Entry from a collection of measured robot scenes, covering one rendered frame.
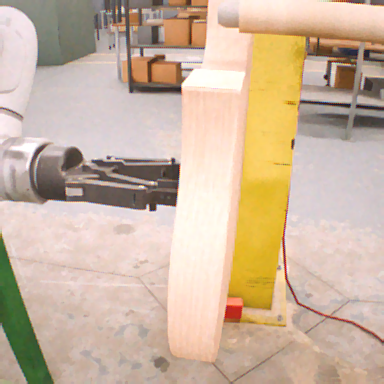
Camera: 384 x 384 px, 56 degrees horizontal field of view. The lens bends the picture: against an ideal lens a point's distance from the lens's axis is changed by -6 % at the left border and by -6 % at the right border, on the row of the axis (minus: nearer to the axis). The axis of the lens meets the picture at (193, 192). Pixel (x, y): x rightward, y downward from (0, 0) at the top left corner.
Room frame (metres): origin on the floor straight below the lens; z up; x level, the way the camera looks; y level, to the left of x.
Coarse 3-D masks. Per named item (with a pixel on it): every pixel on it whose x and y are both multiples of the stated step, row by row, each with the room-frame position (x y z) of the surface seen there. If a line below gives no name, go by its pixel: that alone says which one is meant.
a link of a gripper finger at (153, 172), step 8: (96, 160) 0.45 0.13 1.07; (104, 160) 0.45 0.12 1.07; (112, 160) 0.46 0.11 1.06; (120, 160) 0.46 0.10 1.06; (120, 168) 0.45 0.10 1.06; (128, 168) 0.45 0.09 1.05; (136, 168) 0.45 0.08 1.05; (144, 168) 0.46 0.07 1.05; (152, 168) 0.46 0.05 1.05; (160, 168) 0.46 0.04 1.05; (128, 176) 0.45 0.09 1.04; (136, 176) 0.45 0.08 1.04; (144, 176) 0.45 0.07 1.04; (152, 176) 0.46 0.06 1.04; (160, 176) 0.46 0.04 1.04
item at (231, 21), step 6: (222, 6) 0.35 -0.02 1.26; (228, 6) 0.35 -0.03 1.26; (234, 6) 0.35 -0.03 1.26; (222, 12) 0.35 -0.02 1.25; (228, 12) 0.34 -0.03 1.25; (234, 12) 0.34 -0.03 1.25; (222, 18) 0.35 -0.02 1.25; (228, 18) 0.34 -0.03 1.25; (234, 18) 0.34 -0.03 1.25; (222, 24) 0.35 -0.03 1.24; (228, 24) 0.35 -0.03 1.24; (234, 24) 0.35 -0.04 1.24
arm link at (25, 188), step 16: (16, 144) 0.44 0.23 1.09; (32, 144) 0.44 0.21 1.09; (48, 144) 0.46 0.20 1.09; (0, 160) 0.42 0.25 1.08; (16, 160) 0.42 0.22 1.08; (32, 160) 0.42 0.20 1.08; (0, 176) 0.41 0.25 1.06; (16, 176) 0.41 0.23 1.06; (32, 176) 0.42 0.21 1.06; (0, 192) 0.42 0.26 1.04; (16, 192) 0.41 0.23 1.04; (32, 192) 0.41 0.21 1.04
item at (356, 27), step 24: (240, 0) 0.34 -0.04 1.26; (264, 0) 0.34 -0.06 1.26; (288, 0) 0.34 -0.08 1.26; (312, 0) 0.34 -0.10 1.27; (240, 24) 0.34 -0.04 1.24; (264, 24) 0.34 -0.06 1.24; (288, 24) 0.33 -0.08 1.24; (312, 24) 0.33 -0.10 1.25; (336, 24) 0.32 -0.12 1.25; (360, 24) 0.32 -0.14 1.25
